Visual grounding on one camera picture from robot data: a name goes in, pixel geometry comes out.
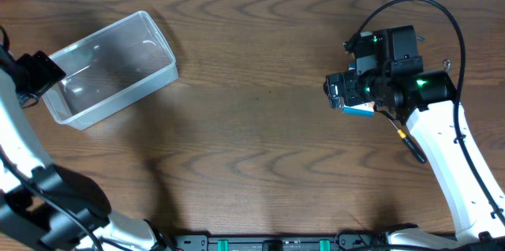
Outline blue white screwdriver box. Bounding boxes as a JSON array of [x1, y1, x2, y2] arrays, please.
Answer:
[[342, 102, 375, 118]]

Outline clear plastic container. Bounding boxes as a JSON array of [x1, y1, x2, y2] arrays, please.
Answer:
[[43, 10, 178, 130]]

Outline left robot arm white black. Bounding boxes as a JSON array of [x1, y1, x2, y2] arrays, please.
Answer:
[[1, 31, 169, 250]]

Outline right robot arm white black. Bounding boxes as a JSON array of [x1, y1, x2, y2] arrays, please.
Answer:
[[324, 25, 504, 243]]

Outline black yellow precision screwdriver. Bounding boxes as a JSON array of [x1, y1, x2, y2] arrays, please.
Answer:
[[390, 120, 427, 163]]

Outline silver wrench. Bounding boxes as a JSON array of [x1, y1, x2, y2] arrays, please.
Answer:
[[443, 59, 451, 74]]

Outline black mounting rail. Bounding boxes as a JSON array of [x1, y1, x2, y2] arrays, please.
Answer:
[[172, 230, 388, 251]]

